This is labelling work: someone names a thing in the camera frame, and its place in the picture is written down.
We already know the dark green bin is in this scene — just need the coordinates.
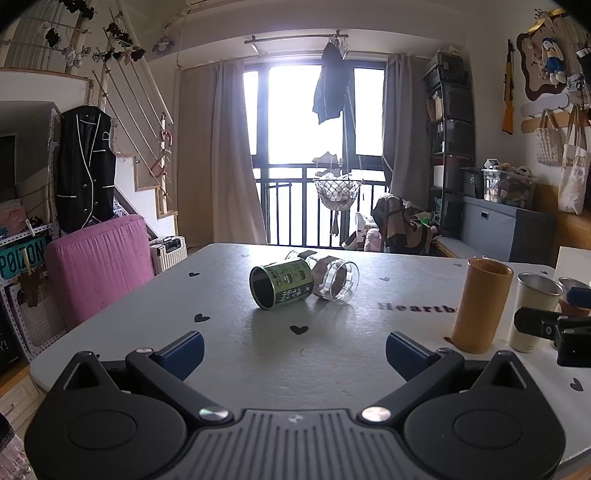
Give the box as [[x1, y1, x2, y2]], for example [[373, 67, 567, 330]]
[[462, 167, 485, 199]]

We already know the clear plastic storage bin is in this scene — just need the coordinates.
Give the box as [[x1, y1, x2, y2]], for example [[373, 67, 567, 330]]
[[481, 166, 537, 209]]

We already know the white steel-rimmed cup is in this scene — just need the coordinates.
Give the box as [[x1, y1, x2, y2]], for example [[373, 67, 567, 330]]
[[508, 272, 565, 354]]

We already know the wavy brown wall frame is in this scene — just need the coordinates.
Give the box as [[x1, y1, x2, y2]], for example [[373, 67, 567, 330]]
[[515, 19, 581, 101]]

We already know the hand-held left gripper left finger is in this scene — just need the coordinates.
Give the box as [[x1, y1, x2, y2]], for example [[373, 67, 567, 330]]
[[54, 331, 233, 426]]

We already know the tall yellow cup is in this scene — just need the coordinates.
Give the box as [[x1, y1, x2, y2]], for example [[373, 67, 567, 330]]
[[451, 257, 515, 354]]

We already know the pink cushioned chair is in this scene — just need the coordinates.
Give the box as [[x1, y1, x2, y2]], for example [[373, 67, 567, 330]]
[[45, 214, 156, 332]]

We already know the grey curtain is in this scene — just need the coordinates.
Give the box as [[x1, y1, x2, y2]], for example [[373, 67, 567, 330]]
[[381, 54, 433, 217], [211, 59, 269, 246]]

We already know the white stair railing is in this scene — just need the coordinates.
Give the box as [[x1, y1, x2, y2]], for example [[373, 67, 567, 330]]
[[90, 0, 178, 217]]

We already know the cream printed tote bag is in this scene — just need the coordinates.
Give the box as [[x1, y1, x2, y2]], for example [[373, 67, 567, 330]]
[[557, 105, 591, 216]]

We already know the black balcony railing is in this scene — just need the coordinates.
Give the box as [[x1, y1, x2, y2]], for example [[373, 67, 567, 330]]
[[254, 165, 389, 251]]

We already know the white suitcase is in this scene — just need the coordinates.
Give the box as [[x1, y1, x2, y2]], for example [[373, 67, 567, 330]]
[[150, 236, 188, 276]]

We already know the white pegboard rack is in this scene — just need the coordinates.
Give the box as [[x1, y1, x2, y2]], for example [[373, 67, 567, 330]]
[[4, 276, 66, 363]]

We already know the brown steel-rimmed cup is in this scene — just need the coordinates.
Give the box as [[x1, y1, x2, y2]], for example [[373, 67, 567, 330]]
[[557, 277, 591, 319]]

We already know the knitted white tote bag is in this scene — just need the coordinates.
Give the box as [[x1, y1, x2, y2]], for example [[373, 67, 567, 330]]
[[536, 110, 565, 165]]

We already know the blue plush doll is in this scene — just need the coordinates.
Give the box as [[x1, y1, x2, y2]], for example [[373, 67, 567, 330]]
[[540, 36, 567, 86]]

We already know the black drawer tower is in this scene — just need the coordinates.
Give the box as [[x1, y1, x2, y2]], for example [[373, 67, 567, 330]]
[[423, 50, 476, 237]]

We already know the yellow toy rifle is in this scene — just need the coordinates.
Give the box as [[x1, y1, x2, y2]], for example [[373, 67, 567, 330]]
[[502, 39, 516, 136]]

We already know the grey storage box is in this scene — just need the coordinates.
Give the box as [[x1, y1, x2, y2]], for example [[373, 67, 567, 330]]
[[461, 196, 557, 265]]

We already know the black vest with white trim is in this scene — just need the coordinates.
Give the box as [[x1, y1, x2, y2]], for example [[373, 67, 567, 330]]
[[55, 104, 117, 234]]

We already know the teal sign plate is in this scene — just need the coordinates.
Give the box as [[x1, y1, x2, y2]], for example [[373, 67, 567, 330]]
[[0, 234, 50, 280]]

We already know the clear glass jar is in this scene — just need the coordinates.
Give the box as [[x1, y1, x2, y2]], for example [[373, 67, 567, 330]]
[[312, 255, 360, 305]]

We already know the hanging dark jacket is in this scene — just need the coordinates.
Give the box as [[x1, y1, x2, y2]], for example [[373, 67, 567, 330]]
[[312, 41, 355, 125]]

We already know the green printed tin cup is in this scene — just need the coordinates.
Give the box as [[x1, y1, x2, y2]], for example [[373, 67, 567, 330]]
[[249, 258, 314, 309]]

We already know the wooden curtain rod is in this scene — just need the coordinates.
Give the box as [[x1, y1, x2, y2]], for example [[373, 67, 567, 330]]
[[244, 31, 350, 45]]

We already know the pile of clothes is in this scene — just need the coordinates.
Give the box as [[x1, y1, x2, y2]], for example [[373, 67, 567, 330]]
[[370, 194, 438, 256]]

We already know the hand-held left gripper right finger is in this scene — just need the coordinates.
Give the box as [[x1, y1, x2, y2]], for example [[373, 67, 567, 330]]
[[358, 331, 531, 424]]

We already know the hanging wire basket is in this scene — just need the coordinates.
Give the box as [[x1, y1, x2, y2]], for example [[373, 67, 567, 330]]
[[313, 172, 366, 212]]

